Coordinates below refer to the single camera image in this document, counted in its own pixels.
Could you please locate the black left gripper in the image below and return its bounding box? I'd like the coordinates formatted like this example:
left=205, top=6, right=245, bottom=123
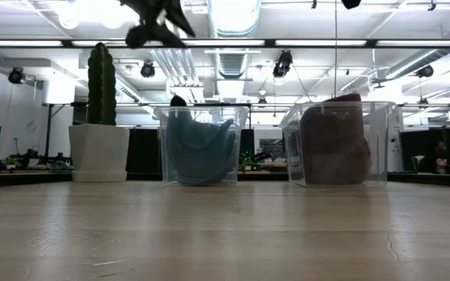
left=119, top=0, right=197, bottom=50

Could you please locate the large maroon cloth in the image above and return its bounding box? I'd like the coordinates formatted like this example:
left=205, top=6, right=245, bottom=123
left=301, top=93, right=366, bottom=157

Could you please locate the clear plastic bin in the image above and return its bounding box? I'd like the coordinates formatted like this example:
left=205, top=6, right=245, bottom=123
left=153, top=105, right=250, bottom=187
left=278, top=100, right=397, bottom=188

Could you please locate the white hexagonal plant pot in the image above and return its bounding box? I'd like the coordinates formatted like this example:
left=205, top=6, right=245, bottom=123
left=68, top=123, right=130, bottom=183

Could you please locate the green plant with lights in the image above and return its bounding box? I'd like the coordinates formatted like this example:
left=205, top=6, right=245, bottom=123
left=239, top=151, right=255, bottom=172

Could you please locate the person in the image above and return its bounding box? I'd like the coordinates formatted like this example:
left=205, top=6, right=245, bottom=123
left=423, top=140, right=450, bottom=175

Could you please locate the small potted plant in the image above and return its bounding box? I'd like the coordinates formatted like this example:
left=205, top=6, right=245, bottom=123
left=4, top=155, right=22, bottom=171

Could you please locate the thin black hanging cable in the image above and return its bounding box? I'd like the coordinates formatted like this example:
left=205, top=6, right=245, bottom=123
left=333, top=0, right=338, bottom=98

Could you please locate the silver ceiling air duct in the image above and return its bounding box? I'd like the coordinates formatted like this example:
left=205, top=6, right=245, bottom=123
left=207, top=0, right=263, bottom=39

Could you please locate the black overhead frame bar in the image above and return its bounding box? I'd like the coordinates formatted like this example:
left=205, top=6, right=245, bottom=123
left=0, top=37, right=450, bottom=49

